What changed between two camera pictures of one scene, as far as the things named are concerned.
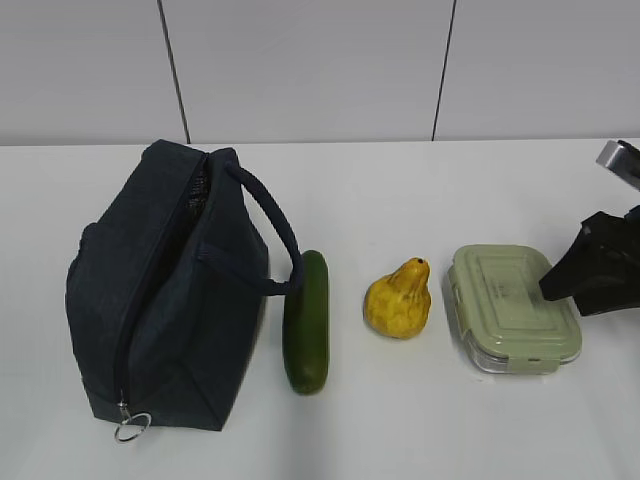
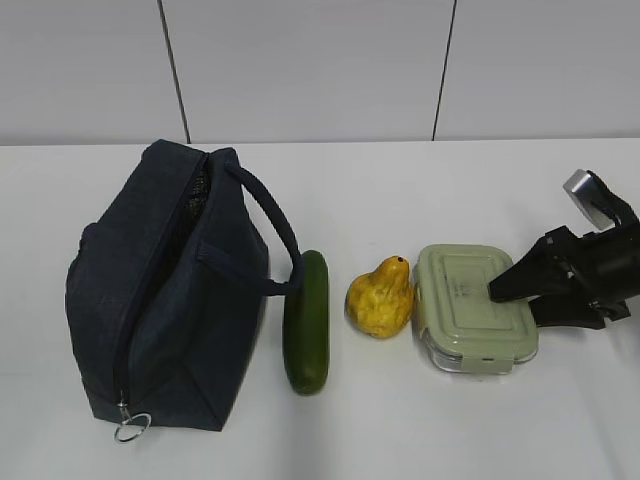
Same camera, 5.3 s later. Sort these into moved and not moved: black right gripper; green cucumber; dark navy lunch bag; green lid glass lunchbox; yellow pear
Moved: green lid glass lunchbox; black right gripper; yellow pear
Not moved: dark navy lunch bag; green cucumber
